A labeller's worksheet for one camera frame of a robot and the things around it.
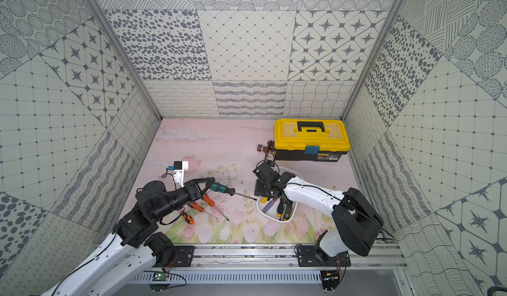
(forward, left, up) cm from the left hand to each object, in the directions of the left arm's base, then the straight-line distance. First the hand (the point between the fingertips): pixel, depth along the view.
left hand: (212, 177), depth 66 cm
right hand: (+5, -17, -22) cm, 28 cm away
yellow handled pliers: (+31, -20, -25) cm, 45 cm away
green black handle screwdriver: (-2, -1, -4) cm, 4 cm away
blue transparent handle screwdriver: (0, -19, -27) cm, 33 cm away
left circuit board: (-26, +21, -29) cm, 44 cm away
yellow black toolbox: (+26, -39, -10) cm, 48 cm away
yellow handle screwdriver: (-1, -18, -16) cm, 24 cm away
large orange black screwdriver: (+1, +6, -26) cm, 27 cm away
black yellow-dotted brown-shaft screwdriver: (-1, -28, -26) cm, 38 cm away
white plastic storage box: (-1, -26, -26) cm, 36 cm away
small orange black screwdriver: (-5, +15, -26) cm, 31 cm away
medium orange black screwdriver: (-1, +11, -27) cm, 29 cm away
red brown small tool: (+31, -15, -24) cm, 42 cm away
